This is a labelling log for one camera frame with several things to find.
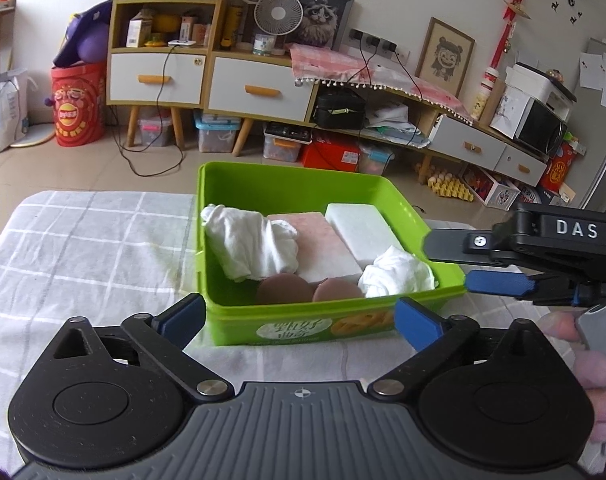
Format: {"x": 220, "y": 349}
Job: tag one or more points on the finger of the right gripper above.
{"x": 500, "y": 283}
{"x": 465, "y": 247}

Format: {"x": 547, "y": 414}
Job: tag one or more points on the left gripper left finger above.
{"x": 162, "y": 339}

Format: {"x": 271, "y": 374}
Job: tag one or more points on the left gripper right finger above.
{"x": 440, "y": 344}

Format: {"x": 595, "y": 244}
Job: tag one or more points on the right hand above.
{"x": 589, "y": 366}

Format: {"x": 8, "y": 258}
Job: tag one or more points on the yellow egg tray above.
{"x": 445, "y": 184}

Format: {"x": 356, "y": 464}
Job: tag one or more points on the white crumpled cloth right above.
{"x": 396, "y": 272}

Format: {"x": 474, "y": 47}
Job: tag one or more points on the white crumpled cloth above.
{"x": 249, "y": 246}
{"x": 396, "y": 272}

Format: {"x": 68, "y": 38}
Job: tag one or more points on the white sponge block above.
{"x": 363, "y": 230}

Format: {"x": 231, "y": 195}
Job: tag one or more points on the brown round pad right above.
{"x": 334, "y": 289}

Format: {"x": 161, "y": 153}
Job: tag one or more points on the brown round pad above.
{"x": 334, "y": 289}
{"x": 284, "y": 289}

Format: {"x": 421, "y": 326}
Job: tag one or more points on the white crumpled cloth left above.
{"x": 249, "y": 246}

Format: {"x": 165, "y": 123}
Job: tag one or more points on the brown round pad left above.
{"x": 284, "y": 289}

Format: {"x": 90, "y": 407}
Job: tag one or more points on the pink sponge block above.
{"x": 321, "y": 252}

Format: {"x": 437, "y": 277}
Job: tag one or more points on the black microwave oven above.
{"x": 528, "y": 122}

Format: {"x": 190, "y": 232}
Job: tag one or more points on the green plastic bin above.
{"x": 234, "y": 318}

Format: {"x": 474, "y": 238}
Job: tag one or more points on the red cardboard box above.
{"x": 331, "y": 153}

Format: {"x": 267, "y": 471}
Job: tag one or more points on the black bag on shelf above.
{"x": 339, "y": 108}

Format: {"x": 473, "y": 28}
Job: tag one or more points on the clear storage box blue lid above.
{"x": 216, "y": 133}

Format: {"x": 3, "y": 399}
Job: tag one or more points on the pink table runner cloth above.
{"x": 312, "y": 65}

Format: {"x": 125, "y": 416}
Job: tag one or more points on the red printed bucket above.
{"x": 78, "y": 100}

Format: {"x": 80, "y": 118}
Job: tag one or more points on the long wooden tv stand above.
{"x": 476, "y": 145}

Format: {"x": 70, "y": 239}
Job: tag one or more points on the white paper bag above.
{"x": 13, "y": 107}

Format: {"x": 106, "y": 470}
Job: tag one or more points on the white desk fan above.
{"x": 274, "y": 19}

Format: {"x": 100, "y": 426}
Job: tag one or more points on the purple plush toy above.
{"x": 87, "y": 37}

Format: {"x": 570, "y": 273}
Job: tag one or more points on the cartoon girl picture frame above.
{"x": 445, "y": 57}

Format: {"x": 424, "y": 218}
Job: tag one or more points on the cat picture frame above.
{"x": 323, "y": 24}

